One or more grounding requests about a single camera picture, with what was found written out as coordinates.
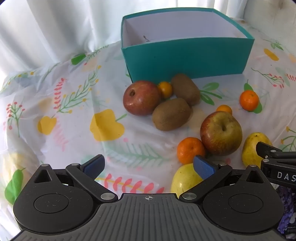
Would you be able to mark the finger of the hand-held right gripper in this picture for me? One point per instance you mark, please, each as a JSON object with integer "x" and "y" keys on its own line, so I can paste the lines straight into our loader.
{"x": 275, "y": 172}

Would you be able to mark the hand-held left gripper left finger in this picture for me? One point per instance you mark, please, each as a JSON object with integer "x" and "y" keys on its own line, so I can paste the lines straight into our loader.
{"x": 93, "y": 166}

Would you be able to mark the floral plastic tablecloth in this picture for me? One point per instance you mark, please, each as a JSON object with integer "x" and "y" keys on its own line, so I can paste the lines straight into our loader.
{"x": 69, "y": 139}

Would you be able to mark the small orange tangerine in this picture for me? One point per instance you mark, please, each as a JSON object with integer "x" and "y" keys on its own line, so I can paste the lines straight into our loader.
{"x": 224, "y": 109}

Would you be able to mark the teal cardboard box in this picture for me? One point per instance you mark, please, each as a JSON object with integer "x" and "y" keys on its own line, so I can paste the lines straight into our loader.
{"x": 185, "y": 58}

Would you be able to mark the yellow pear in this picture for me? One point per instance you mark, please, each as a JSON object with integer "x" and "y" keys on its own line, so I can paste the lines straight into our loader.
{"x": 185, "y": 178}
{"x": 251, "y": 150}

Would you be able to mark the yellow red apple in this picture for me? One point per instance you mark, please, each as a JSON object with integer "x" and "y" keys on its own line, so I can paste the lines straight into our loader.
{"x": 220, "y": 134}

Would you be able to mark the purple patterned cloth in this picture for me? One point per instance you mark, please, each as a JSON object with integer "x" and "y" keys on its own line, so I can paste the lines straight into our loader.
{"x": 288, "y": 204}

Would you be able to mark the small orange kumquat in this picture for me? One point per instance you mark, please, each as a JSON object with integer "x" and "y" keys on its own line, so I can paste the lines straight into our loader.
{"x": 165, "y": 90}

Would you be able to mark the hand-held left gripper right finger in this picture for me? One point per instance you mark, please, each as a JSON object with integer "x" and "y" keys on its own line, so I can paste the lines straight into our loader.
{"x": 204, "y": 167}

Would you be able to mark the brown kiwi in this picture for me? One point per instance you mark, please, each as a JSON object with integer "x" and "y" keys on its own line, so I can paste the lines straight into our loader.
{"x": 186, "y": 89}
{"x": 172, "y": 114}

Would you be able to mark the white curtain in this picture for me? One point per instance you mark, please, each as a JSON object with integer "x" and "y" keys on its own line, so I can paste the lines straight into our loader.
{"x": 46, "y": 30}

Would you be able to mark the dark red apple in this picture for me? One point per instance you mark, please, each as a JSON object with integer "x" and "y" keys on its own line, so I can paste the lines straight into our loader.
{"x": 141, "y": 98}

